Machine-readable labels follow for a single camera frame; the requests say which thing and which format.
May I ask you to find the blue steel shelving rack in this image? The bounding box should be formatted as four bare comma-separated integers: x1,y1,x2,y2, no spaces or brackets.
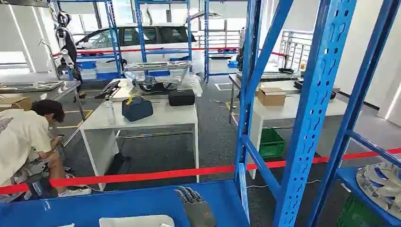
203,0,251,83
134,0,193,74
234,0,401,227
50,0,123,79

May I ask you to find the white car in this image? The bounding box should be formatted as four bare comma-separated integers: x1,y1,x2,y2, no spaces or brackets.
73,23,204,74

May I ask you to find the white black humanoid robot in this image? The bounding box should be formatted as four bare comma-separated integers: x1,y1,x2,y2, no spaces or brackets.
54,11,83,91

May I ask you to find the black case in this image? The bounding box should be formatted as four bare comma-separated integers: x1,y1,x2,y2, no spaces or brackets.
168,89,196,107

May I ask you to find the dark blue bag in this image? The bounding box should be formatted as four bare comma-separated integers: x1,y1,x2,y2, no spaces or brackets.
122,95,154,122

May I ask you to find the black flat device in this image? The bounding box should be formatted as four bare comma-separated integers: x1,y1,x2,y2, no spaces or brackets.
294,79,337,100

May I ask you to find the steel table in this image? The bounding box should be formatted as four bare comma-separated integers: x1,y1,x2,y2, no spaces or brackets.
228,71,302,123

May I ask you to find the silver car trim part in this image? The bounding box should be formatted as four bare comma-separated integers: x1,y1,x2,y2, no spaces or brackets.
123,61,192,72

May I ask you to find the white curved plastic part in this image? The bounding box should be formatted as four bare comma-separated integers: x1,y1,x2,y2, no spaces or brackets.
99,215,175,227

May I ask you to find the metal railing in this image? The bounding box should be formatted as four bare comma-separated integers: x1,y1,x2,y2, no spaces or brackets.
278,30,314,71

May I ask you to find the white table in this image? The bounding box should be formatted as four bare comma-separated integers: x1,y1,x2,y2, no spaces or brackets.
79,99,200,190
247,93,349,180

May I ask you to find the white floor cable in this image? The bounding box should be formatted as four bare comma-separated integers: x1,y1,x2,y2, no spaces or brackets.
245,179,322,189

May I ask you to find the open cardboard box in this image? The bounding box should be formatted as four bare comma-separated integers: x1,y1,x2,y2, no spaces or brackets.
257,87,286,107

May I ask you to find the crouching person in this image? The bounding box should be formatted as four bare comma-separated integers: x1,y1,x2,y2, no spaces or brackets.
0,99,92,203

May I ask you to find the silver wheel cover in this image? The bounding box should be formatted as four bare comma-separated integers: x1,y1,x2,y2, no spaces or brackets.
356,161,401,220

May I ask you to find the black slotted tray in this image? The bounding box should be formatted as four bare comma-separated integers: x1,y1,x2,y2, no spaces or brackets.
94,80,121,100

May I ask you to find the steel bench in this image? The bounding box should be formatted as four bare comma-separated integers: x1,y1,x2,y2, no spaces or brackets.
0,80,86,148

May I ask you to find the green plastic crate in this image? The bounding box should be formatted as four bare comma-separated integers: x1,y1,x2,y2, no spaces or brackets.
259,128,285,159
337,196,392,227

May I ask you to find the clear plastic bottle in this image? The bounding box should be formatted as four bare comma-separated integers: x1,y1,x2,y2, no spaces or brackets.
105,98,116,125

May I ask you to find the blue shelf board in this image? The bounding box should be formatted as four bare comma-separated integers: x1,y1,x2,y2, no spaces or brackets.
0,180,250,227

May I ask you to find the red barrier tape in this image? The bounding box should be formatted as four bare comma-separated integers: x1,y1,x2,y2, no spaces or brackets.
52,47,287,58
0,148,401,195

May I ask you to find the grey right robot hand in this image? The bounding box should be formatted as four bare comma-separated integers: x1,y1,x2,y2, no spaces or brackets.
174,186,217,227

